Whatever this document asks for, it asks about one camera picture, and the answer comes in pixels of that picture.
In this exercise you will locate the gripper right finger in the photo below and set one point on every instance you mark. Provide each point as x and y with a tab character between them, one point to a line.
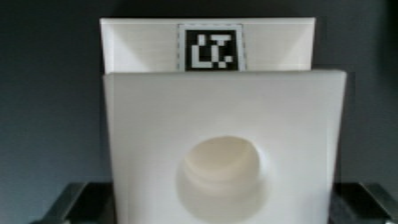
363	204

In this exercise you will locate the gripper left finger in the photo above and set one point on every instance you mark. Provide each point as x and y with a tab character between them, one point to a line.
82	206

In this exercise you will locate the white lamp base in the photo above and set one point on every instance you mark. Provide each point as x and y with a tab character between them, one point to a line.
224	117

